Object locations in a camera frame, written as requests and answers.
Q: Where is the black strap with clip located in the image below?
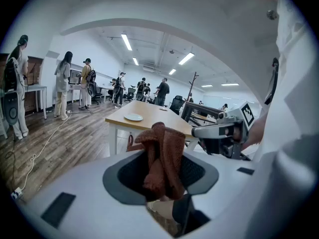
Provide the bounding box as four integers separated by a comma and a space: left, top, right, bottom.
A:
264, 57, 280, 106

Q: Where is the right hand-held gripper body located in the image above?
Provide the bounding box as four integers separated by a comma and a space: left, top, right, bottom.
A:
215, 101, 255, 159

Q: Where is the white desk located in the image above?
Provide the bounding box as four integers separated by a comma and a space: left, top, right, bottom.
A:
67, 83, 83, 104
24, 85, 48, 120

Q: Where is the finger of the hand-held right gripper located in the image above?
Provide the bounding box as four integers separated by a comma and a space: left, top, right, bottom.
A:
200, 137, 224, 155
191, 122, 227, 139

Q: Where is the brown cloth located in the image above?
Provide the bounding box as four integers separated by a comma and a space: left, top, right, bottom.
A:
126, 121, 186, 201

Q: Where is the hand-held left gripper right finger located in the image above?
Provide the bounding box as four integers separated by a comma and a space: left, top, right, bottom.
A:
173, 152, 261, 239

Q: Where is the white plate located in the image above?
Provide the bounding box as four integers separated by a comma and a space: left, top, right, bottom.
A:
124, 113, 145, 122

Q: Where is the grey rounded device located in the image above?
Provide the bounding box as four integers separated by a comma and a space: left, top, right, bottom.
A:
2, 91, 20, 126

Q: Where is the person's right forearm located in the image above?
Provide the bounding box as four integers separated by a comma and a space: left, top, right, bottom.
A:
242, 113, 269, 151

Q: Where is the white floor cable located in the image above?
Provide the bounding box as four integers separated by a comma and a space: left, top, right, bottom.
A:
11, 110, 72, 195

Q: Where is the black office chair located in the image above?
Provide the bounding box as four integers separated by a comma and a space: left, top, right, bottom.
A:
87, 81, 103, 105
124, 87, 136, 103
169, 95, 185, 116

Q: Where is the wooden coat rack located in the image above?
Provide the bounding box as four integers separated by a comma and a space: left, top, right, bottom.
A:
187, 71, 200, 102

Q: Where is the person's right hand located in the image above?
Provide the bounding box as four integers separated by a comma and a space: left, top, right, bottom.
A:
225, 123, 247, 138

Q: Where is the group of ceiling strip lights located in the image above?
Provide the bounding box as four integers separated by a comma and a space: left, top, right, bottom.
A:
121, 33, 240, 88

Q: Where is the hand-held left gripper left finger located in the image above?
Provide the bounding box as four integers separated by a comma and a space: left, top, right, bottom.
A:
21, 150, 175, 239

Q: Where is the computer monitor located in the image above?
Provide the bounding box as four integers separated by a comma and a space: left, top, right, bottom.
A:
69, 69, 82, 85

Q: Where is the white power strip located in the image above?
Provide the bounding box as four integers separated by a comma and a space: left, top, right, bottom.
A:
10, 187, 24, 200

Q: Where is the person's white t-shirt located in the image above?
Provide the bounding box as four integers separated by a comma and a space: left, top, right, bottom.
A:
250, 0, 319, 164

